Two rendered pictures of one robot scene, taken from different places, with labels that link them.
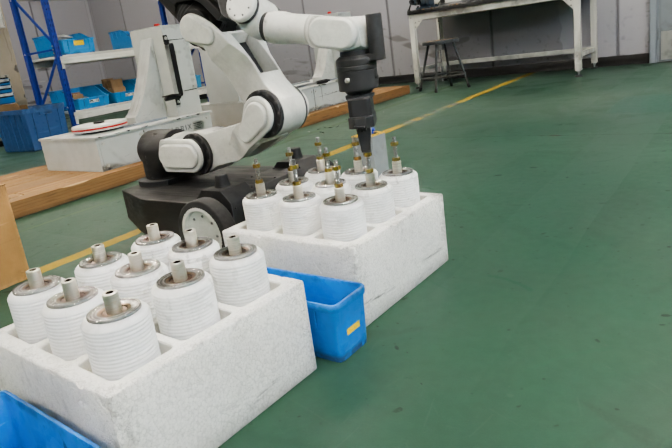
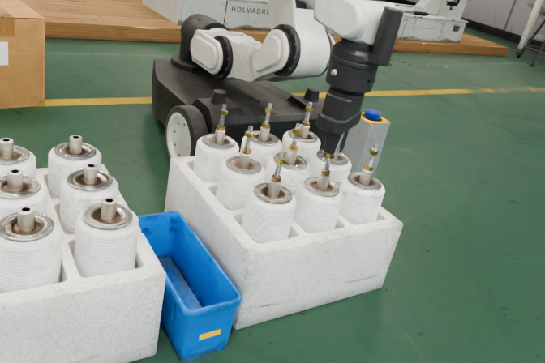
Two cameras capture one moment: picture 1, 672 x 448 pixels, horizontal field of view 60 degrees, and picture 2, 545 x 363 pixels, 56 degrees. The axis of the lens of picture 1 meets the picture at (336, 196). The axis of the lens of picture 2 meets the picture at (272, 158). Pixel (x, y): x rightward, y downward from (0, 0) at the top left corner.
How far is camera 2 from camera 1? 0.44 m
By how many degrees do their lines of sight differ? 17
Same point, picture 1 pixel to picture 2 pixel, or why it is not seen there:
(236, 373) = (43, 341)
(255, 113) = (272, 47)
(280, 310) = (123, 296)
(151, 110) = not seen: outside the picture
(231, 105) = not seen: hidden behind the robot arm
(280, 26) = not seen: outside the picture
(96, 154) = (177, 7)
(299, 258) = (212, 228)
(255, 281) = (109, 257)
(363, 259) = (261, 267)
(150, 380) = not seen: outside the picture
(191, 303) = (15, 260)
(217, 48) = not seen: outside the picture
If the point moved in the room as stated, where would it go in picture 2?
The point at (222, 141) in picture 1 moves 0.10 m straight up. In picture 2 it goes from (243, 57) to (248, 25)
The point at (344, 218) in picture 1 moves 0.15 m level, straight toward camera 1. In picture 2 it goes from (263, 216) to (229, 258)
